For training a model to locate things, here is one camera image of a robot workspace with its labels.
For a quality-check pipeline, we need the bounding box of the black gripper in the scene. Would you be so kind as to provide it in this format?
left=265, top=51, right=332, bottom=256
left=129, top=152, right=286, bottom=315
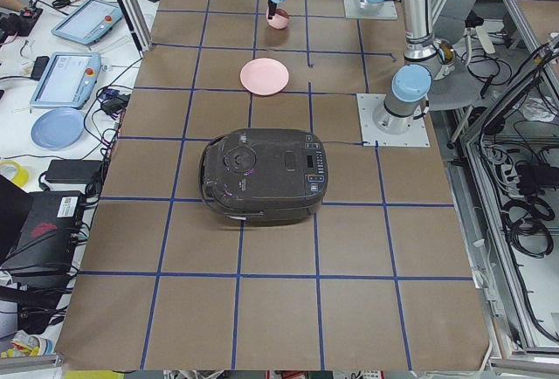
left=267, top=0, right=277, bottom=17

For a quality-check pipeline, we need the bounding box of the pink bowl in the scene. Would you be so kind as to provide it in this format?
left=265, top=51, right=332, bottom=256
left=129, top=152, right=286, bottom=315
left=266, top=11, right=291, bottom=30

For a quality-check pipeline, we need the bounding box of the red apple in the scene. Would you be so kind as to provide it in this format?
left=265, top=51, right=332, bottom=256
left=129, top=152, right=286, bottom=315
left=276, top=9, right=290, bottom=19

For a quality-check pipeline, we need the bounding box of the pink plate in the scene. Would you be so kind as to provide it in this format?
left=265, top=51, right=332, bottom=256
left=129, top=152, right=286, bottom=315
left=239, top=58, right=289, bottom=96

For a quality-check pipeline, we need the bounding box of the blue plate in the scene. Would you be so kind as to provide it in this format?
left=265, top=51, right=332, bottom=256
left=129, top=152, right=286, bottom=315
left=31, top=107, right=84, bottom=149

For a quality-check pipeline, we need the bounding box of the black rice cooker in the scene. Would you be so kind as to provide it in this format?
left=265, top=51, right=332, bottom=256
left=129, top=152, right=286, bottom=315
left=198, top=128, right=328, bottom=224

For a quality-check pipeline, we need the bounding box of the blue teach pendant far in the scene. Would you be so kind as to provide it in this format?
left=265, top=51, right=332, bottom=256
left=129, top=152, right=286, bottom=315
left=51, top=0, right=123, bottom=45

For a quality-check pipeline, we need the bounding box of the blue teach pendant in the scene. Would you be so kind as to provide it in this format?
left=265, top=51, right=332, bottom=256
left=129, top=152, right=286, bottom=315
left=30, top=52, right=101, bottom=108
left=51, top=0, right=123, bottom=45

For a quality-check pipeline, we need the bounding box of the blue teach pendant near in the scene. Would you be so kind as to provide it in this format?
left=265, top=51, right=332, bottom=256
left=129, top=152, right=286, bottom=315
left=30, top=52, right=101, bottom=108

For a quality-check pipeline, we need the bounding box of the black power adapter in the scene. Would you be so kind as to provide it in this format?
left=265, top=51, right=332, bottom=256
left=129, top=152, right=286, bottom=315
left=45, top=160, right=101, bottom=184

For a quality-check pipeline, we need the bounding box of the yellow tape roll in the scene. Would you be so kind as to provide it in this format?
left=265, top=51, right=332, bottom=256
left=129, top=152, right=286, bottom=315
left=0, top=160, right=30, bottom=188

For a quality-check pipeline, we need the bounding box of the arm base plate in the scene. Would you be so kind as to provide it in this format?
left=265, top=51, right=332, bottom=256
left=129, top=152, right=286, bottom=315
left=356, top=93, right=430, bottom=148
left=342, top=0, right=397, bottom=20

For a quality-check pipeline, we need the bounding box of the aluminium frame post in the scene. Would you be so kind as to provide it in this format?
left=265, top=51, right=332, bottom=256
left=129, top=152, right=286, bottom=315
left=116, top=0, right=152, bottom=52

